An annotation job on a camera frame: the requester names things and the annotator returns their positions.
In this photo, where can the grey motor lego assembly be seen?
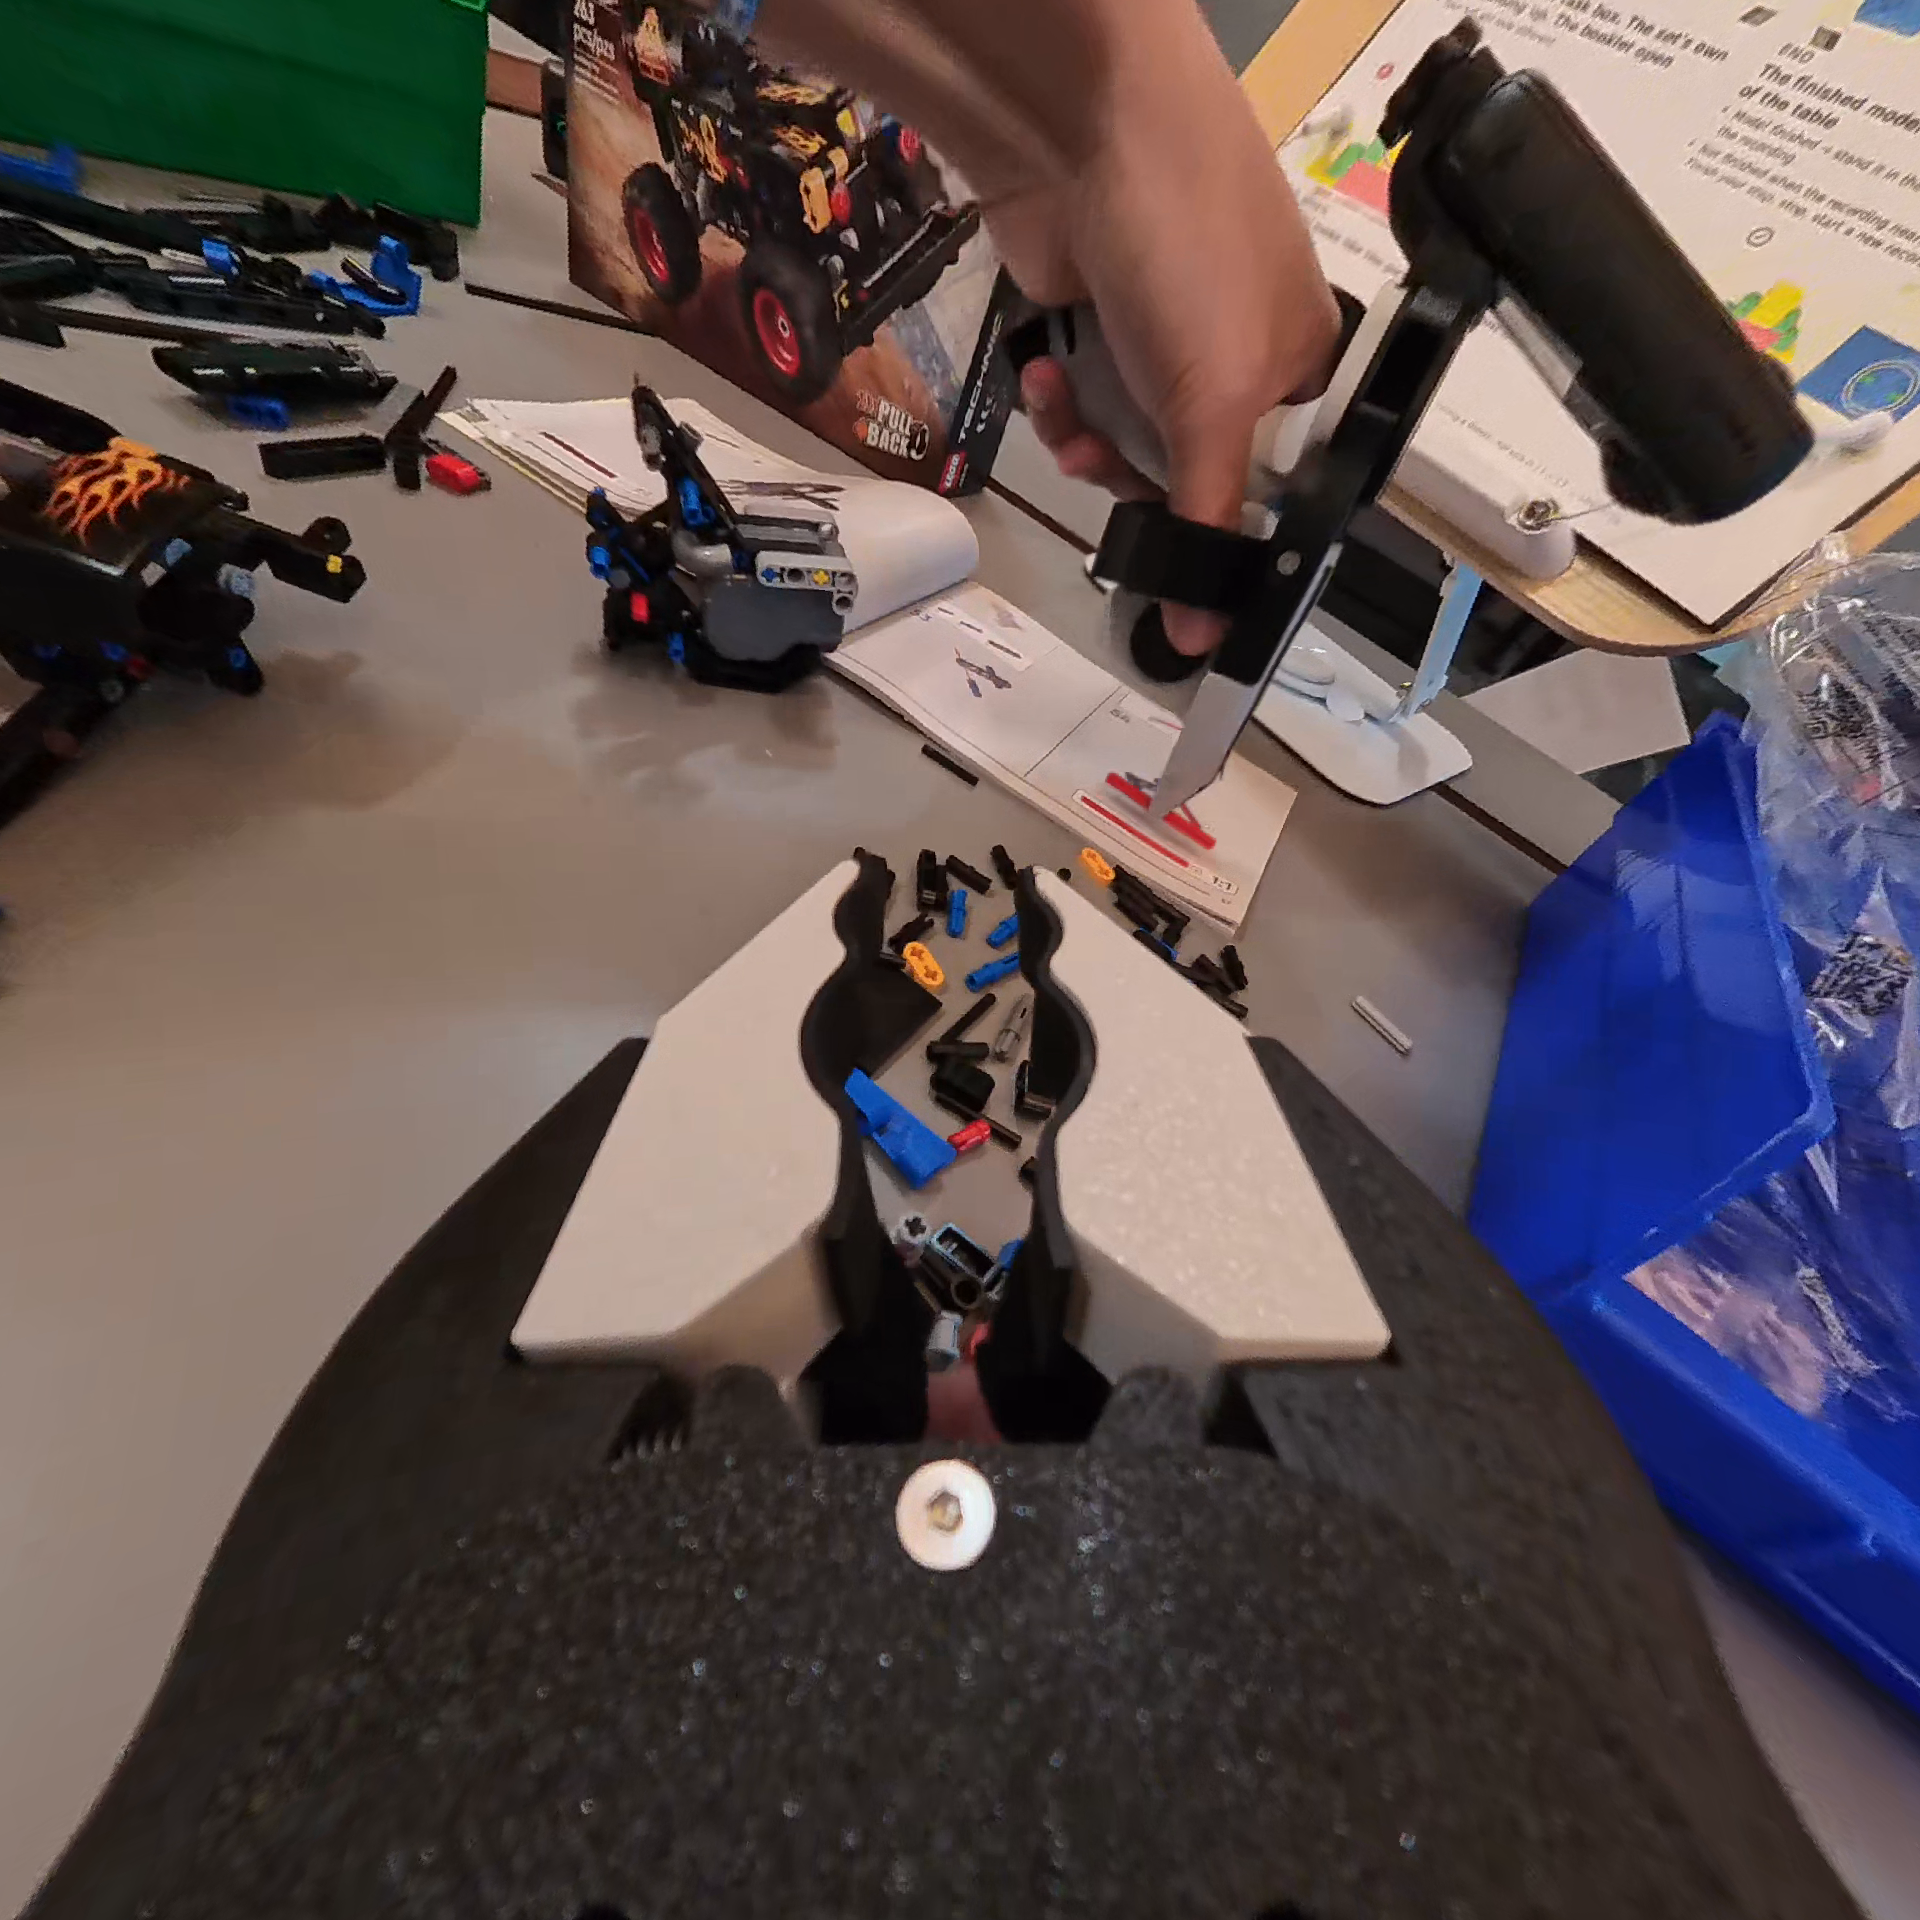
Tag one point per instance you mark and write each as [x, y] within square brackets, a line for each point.
[750, 615]

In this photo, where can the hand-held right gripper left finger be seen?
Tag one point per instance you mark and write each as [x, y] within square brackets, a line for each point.
[674, 1201]

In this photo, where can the spread of black lego parts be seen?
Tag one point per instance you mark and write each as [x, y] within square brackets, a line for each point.
[271, 369]

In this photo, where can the green plastic bin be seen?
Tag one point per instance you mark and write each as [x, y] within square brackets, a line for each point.
[225, 91]

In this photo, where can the short black lego axle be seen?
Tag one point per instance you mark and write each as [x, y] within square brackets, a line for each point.
[949, 764]

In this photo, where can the clear plastic bag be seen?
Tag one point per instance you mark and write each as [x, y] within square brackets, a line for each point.
[1845, 751]

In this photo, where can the red lego piece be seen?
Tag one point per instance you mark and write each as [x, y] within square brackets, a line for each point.
[454, 474]

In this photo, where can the dark square lego panel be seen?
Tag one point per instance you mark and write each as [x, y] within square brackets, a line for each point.
[879, 1028]

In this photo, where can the blue plastic storage bin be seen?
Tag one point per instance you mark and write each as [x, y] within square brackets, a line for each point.
[1634, 1050]

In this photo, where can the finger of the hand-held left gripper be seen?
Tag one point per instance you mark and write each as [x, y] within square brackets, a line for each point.
[1209, 734]

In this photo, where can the light grey lego axle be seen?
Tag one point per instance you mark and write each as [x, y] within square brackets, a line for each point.
[1382, 1024]

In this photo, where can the instruction sheet on stand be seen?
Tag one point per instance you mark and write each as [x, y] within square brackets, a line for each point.
[1298, 75]

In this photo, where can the pile of small lego pins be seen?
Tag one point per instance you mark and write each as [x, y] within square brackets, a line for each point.
[992, 972]

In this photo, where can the blue lego angled connector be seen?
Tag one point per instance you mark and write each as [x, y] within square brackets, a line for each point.
[900, 1133]

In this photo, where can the flame print lego assembly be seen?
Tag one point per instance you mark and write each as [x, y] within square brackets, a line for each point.
[105, 494]

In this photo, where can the lego instruction booklet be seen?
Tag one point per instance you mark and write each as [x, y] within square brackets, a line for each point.
[1051, 705]

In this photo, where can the printed instruction sheet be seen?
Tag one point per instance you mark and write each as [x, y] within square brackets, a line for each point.
[1725, 225]

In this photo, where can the lego set box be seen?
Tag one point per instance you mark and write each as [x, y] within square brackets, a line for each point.
[750, 194]

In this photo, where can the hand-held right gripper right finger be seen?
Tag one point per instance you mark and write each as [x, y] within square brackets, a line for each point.
[1214, 1201]

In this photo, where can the person's left hand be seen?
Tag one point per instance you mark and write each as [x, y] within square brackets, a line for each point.
[1185, 301]

